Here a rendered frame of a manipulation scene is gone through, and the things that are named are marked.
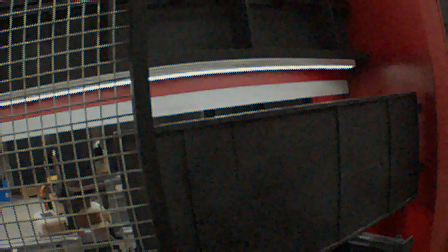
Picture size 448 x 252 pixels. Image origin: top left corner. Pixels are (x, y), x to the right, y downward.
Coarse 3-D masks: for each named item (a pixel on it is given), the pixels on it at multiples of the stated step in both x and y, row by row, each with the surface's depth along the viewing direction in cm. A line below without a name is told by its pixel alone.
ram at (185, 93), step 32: (64, 96) 114; (96, 96) 120; (160, 96) 132; (192, 96) 137; (224, 96) 143; (256, 96) 149; (288, 96) 156; (0, 128) 101; (32, 128) 108; (64, 128) 114
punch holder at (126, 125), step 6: (132, 120) 127; (108, 126) 122; (114, 126) 124; (120, 126) 125; (126, 126) 126; (132, 126) 127; (108, 132) 123; (108, 138) 122; (102, 144) 129; (108, 144) 122; (114, 144) 124; (108, 150) 122; (114, 150) 124; (114, 162) 124; (114, 168) 123
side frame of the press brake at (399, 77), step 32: (352, 0) 159; (384, 0) 141; (416, 0) 125; (352, 32) 164; (384, 32) 146; (416, 32) 129; (384, 64) 150; (416, 64) 133; (320, 96) 195; (352, 96) 173; (384, 224) 159; (416, 224) 140
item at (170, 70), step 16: (192, 64) 114; (208, 64) 117; (224, 64) 119; (240, 64) 122; (256, 64) 125; (272, 64) 128; (288, 64) 131; (304, 64) 134; (320, 64) 138; (336, 64) 143; (352, 64) 148; (80, 80) 98; (96, 80) 100; (128, 80) 105; (0, 96) 85; (32, 96) 90
